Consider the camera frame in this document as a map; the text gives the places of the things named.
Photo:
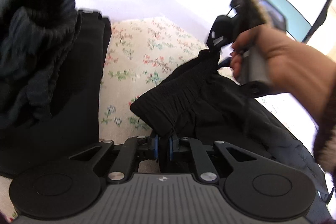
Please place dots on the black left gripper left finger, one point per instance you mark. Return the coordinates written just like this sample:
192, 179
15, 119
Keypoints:
116, 163

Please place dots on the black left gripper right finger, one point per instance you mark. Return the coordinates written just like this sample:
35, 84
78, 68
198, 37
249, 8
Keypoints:
209, 163

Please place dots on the black pants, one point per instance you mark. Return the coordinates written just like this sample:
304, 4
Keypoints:
195, 101

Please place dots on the right hand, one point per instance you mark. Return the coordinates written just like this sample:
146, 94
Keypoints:
293, 68

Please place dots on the floral bed cloth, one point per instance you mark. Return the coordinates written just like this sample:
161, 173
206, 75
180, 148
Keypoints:
141, 66

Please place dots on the dark fuzzy sleeve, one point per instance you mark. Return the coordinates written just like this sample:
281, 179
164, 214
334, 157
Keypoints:
324, 145

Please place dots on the black folded clothes pile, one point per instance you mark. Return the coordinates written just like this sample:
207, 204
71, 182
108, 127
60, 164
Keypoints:
52, 58

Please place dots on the lavender bed sheet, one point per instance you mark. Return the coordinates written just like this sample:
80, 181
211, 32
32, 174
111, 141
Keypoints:
169, 10

